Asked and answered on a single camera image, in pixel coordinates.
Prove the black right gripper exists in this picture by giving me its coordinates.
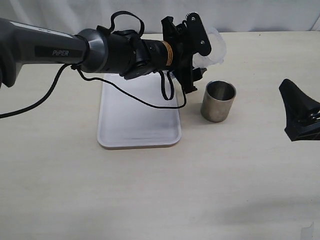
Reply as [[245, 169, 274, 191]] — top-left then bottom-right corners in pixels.
[[279, 78, 320, 142]]

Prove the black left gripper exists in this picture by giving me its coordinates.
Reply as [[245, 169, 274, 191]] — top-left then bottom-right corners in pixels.
[[161, 16, 207, 94]]

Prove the stainless steel cup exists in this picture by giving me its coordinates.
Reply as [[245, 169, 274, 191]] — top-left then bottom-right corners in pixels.
[[200, 80, 237, 123]]

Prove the clear plastic pitcher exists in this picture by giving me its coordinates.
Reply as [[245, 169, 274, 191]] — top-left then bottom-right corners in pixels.
[[192, 26, 227, 69]]

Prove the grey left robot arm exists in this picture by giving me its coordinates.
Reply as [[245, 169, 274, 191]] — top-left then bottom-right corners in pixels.
[[0, 12, 212, 93]]

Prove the white backdrop curtain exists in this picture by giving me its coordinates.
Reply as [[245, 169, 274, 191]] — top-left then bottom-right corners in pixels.
[[0, 0, 320, 34]]

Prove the white rectangular plastic tray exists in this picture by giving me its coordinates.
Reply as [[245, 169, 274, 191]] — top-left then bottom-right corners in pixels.
[[97, 73, 182, 149]]

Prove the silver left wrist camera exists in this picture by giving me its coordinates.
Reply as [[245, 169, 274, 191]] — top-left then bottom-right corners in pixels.
[[185, 12, 212, 57]]

